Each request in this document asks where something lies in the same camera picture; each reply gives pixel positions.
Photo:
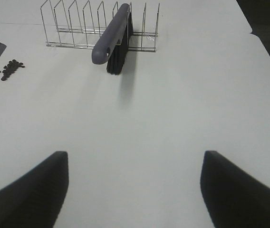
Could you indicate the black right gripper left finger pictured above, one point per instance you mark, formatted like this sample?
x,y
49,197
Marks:
x,y
35,199

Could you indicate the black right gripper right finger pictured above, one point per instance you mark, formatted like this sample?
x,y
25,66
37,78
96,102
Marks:
x,y
234,199

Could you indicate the pile of coffee beans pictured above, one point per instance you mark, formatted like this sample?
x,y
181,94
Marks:
x,y
10,68

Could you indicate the metal wire rack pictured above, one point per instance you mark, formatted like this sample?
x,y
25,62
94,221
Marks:
x,y
80,23

